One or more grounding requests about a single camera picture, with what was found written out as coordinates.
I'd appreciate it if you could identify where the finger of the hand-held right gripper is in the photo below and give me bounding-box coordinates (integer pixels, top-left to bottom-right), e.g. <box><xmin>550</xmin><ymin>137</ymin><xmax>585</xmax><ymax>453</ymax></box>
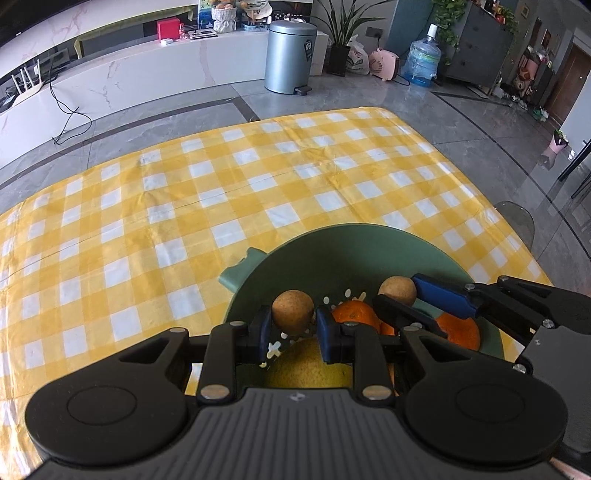
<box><xmin>373</xmin><ymin>294</ymin><xmax>445</xmax><ymax>340</ymax></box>
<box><xmin>411</xmin><ymin>273</ymin><xmax>539</xmax><ymax>344</ymax></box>

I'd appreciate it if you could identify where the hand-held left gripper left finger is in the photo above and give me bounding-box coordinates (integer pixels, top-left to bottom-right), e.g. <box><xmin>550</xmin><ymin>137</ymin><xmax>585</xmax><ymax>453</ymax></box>
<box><xmin>117</xmin><ymin>305</ymin><xmax>274</xmax><ymax>406</ymax></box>

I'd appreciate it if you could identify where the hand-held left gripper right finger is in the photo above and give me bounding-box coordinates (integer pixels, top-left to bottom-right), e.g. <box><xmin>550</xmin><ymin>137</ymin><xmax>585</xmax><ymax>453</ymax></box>
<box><xmin>316</xmin><ymin>305</ymin><xmax>467</xmax><ymax>402</ymax></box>

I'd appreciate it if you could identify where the brown kiwi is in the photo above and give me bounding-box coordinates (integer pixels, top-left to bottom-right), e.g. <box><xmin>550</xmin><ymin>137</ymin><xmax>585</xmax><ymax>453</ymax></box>
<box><xmin>378</xmin><ymin>275</ymin><xmax>419</xmax><ymax>306</ymax></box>
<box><xmin>271</xmin><ymin>289</ymin><xmax>316</xmax><ymax>332</ymax></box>

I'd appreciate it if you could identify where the green colander bowl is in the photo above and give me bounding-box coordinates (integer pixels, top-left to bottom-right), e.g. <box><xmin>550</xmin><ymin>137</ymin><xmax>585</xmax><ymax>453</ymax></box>
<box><xmin>218</xmin><ymin>223</ymin><xmax>506</xmax><ymax>402</ymax></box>

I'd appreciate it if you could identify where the transparent chair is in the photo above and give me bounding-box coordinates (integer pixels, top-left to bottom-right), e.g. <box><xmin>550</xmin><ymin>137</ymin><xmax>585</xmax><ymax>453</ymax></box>
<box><xmin>492</xmin><ymin>200</ymin><xmax>536</xmax><ymax>259</ymax></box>

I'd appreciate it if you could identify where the yellow checked tablecloth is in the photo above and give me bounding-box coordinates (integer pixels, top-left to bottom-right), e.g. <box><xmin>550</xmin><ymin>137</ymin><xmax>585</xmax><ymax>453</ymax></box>
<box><xmin>0</xmin><ymin>106</ymin><xmax>555</xmax><ymax>480</ymax></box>

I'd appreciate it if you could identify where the blue water bottle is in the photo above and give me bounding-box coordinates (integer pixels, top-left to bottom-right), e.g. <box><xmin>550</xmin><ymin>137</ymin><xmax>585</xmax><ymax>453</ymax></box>
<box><xmin>401</xmin><ymin>24</ymin><xmax>443</xmax><ymax>88</ymax></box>

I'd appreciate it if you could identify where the pink pig heater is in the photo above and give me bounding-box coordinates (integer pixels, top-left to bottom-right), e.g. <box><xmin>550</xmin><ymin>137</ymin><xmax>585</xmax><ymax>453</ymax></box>
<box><xmin>368</xmin><ymin>47</ymin><xmax>400</xmax><ymax>81</ymax></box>

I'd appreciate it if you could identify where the brown wooden door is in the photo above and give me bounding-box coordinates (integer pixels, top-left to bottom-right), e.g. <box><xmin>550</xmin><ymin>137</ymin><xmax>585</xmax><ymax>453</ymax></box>
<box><xmin>549</xmin><ymin>44</ymin><xmax>591</xmax><ymax>125</ymax></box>

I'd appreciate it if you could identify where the dark grey cabinet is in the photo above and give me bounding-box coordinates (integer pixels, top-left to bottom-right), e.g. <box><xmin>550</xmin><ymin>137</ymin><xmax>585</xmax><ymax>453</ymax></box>
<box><xmin>445</xmin><ymin>0</ymin><xmax>518</xmax><ymax>88</ymax></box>

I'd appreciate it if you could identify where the white plastic bag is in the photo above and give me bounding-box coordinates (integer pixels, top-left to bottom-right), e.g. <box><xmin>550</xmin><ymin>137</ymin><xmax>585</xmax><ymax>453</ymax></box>
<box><xmin>346</xmin><ymin>39</ymin><xmax>371</xmax><ymax>75</ymax></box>

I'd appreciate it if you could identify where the potted plant in black pot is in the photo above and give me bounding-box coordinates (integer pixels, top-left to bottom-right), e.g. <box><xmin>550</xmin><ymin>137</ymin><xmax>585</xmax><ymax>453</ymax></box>
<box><xmin>316</xmin><ymin>0</ymin><xmax>370</xmax><ymax>77</ymax></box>

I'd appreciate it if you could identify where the white box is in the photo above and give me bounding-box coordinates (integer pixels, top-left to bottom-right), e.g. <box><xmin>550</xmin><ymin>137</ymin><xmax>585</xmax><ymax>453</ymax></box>
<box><xmin>309</xmin><ymin>32</ymin><xmax>329</xmax><ymax>77</ymax></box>

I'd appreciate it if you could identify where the trailing green plant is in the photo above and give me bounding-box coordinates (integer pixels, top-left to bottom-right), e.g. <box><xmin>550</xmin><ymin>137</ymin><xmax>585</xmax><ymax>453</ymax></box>
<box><xmin>431</xmin><ymin>0</ymin><xmax>467</xmax><ymax>47</ymax></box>

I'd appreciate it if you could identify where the grey pedal trash can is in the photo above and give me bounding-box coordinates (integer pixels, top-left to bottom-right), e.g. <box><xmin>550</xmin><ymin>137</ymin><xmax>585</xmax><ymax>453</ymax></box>
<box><xmin>264</xmin><ymin>21</ymin><xmax>318</xmax><ymax>95</ymax></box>

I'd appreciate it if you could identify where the white marble console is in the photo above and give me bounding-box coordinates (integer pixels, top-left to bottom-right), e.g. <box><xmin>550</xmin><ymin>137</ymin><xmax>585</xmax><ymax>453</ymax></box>
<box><xmin>0</xmin><ymin>25</ymin><xmax>278</xmax><ymax>169</ymax></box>

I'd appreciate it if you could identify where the white woven basket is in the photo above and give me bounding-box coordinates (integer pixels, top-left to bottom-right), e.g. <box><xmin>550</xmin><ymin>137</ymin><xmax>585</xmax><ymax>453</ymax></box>
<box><xmin>211</xmin><ymin>7</ymin><xmax>238</xmax><ymax>33</ymax></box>

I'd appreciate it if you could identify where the red box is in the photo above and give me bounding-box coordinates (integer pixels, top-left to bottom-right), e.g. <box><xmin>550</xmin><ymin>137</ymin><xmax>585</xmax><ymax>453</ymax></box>
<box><xmin>156</xmin><ymin>18</ymin><xmax>182</xmax><ymax>41</ymax></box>

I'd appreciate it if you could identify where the white router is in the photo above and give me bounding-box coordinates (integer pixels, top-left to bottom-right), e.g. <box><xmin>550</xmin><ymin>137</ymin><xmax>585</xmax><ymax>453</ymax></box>
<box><xmin>9</xmin><ymin>65</ymin><xmax>51</xmax><ymax>104</ymax></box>

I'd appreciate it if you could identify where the black cable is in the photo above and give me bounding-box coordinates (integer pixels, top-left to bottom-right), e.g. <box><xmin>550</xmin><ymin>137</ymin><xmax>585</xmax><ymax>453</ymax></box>
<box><xmin>48</xmin><ymin>76</ymin><xmax>93</xmax><ymax>145</ymax></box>

